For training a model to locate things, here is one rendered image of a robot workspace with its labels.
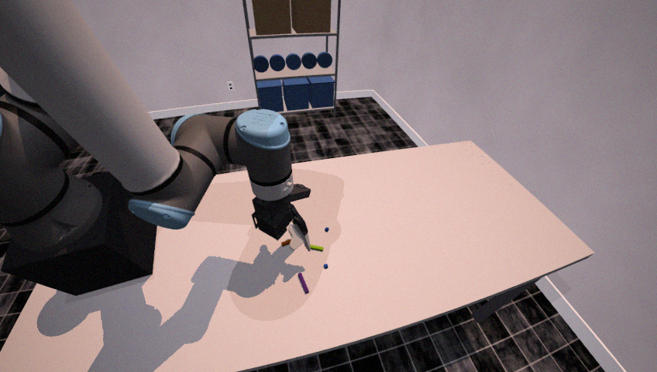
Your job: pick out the purple rod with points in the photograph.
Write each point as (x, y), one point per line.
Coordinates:
(303, 283)

